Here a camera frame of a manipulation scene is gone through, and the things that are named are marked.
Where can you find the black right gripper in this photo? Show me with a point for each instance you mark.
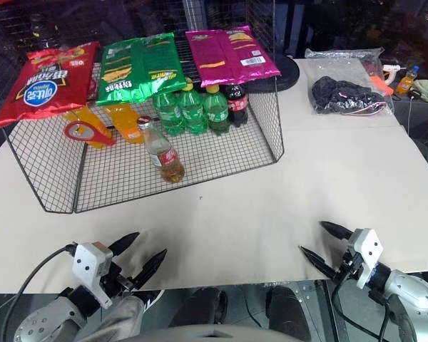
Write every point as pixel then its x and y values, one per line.
pixel 349 267

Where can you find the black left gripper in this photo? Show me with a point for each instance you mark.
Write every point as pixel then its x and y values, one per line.
pixel 117 279

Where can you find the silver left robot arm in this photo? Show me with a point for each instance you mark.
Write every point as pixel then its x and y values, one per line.
pixel 39 320

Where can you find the glass bottle with red label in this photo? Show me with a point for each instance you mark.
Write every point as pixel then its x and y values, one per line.
pixel 164 153

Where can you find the orange soda plastic bottle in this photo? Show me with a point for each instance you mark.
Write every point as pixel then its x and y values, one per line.
pixel 126 121
pixel 92 119

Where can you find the green soda plastic bottle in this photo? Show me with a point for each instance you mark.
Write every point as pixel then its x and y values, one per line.
pixel 192 112
pixel 169 114
pixel 217 112

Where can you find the dark cola plastic bottle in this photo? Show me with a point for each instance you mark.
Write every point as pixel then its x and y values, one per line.
pixel 237 107

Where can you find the small orange drink bottle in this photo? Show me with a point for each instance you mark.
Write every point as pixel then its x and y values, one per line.
pixel 406 82

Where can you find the plastic bag with black contents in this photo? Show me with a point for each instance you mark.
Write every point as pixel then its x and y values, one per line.
pixel 342 94

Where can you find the orange flat piece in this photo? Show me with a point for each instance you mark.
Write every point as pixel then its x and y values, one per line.
pixel 381 83

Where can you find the black round stand base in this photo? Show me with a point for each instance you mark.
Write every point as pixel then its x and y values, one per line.
pixel 285 75

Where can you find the white glue gun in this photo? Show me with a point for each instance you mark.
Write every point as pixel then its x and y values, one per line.
pixel 390 71

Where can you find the green chip bag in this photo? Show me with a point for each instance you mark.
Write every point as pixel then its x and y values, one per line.
pixel 139 67

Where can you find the clear empty plastic bag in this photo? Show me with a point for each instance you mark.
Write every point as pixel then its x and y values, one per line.
pixel 342 55

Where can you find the red chip bag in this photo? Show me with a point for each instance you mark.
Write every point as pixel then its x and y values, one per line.
pixel 46 85

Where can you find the magenta chip bag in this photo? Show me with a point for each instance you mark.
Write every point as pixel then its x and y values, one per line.
pixel 228 53

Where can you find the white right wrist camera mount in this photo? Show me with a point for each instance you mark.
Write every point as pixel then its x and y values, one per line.
pixel 367 249

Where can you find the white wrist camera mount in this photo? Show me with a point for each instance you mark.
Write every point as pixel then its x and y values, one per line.
pixel 367 249
pixel 89 263

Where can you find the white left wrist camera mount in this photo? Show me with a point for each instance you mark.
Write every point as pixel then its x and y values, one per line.
pixel 89 263

